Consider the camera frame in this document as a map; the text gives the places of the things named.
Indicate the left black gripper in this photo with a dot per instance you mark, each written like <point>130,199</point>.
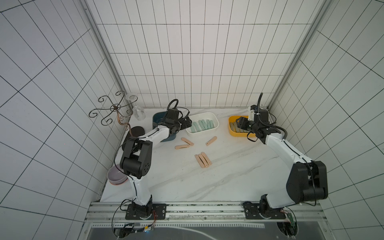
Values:
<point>185,125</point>

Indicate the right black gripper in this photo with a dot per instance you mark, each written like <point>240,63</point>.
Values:
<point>242,123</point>

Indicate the mint knife pair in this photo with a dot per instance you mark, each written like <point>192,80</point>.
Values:
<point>196,127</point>

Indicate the mint knife vertical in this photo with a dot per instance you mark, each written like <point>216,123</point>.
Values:
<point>200,125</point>

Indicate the white storage box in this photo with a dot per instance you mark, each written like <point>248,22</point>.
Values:
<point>204,116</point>

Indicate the olive knife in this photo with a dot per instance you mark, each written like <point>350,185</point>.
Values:
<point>240,130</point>

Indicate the dark teal storage box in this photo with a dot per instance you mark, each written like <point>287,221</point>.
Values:
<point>156,120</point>

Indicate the yellow storage box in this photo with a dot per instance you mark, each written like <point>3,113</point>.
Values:
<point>232,127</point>

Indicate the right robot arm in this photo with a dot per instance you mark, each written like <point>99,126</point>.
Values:
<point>307,180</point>

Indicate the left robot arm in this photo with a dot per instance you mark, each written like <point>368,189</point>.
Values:
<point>136,161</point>

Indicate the pink knife upper left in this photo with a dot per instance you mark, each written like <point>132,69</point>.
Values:
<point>187,141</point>

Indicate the pink knife lower left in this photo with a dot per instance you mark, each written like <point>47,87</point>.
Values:
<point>182,146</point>

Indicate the clear wine glass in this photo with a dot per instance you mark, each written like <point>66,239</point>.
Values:
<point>137,110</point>

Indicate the black oval rack base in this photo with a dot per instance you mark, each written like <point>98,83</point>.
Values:
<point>135,132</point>

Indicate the metal scroll glass rack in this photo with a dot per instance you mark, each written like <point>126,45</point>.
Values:
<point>123,112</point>

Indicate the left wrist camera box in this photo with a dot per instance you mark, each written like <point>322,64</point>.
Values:
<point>172,114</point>

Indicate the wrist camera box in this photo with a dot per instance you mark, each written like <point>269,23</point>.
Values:
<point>255,114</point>
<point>172,114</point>

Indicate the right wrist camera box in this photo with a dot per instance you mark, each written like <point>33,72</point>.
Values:
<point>255,114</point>

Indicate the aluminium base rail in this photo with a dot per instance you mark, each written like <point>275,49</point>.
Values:
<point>201,212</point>

